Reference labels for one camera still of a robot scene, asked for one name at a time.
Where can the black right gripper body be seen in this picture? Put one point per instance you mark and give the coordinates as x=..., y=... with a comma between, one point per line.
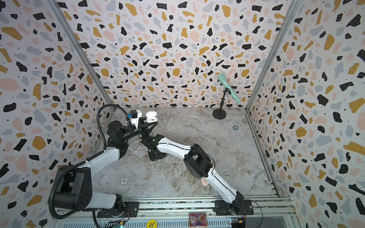
x=155, y=155

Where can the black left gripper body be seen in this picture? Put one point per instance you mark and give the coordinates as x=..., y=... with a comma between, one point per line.
x=133, y=132

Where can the white earbud case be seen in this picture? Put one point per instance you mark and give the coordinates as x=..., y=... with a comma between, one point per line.
x=151, y=116

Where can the pink earbud case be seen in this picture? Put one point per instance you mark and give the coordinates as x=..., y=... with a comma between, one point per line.
x=204, y=182

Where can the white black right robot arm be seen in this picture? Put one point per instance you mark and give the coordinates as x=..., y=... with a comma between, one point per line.
x=200, y=165

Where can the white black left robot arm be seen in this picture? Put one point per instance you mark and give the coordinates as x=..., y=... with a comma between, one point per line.
x=72, y=188

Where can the yellow round sticker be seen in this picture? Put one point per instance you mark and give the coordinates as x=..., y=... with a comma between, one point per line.
x=151, y=224

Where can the black microphone stand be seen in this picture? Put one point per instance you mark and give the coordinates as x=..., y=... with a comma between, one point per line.
x=220, y=113

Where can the pink square sticker card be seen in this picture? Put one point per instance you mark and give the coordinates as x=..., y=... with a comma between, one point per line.
x=197, y=220

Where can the mint green toy microphone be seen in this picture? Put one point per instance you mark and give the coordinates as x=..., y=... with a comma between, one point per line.
x=223, y=80

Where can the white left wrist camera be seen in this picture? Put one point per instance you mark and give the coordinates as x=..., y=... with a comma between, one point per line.
x=133, y=118

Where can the left aluminium corner post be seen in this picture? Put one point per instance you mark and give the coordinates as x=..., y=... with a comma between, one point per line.
x=55, y=9

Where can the aluminium corner post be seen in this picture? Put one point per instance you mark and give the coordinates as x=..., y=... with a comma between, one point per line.
x=55, y=9
x=292, y=11

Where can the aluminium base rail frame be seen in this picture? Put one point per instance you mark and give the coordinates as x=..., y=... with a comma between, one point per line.
x=264, y=211

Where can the right aluminium corner post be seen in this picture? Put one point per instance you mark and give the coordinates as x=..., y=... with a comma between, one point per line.
x=292, y=11

